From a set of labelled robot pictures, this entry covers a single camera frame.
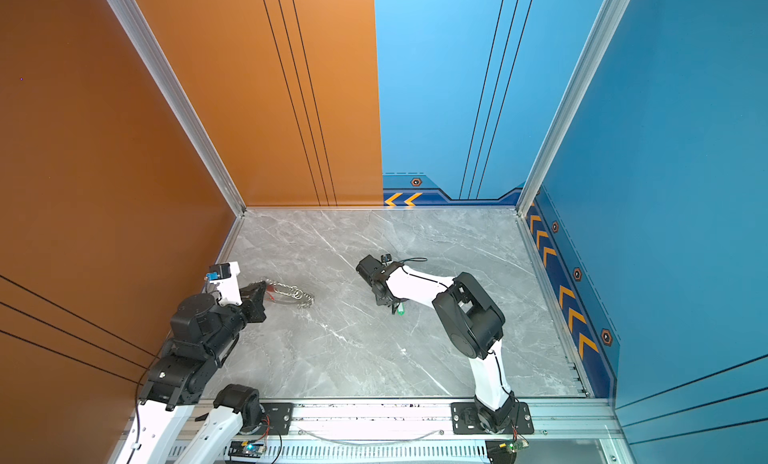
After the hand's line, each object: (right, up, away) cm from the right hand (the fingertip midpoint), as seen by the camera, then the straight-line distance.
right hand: (391, 295), depth 95 cm
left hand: (-30, +9, -25) cm, 40 cm away
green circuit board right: (+27, -32, -25) cm, 49 cm away
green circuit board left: (-34, -31, -24) cm, 53 cm away
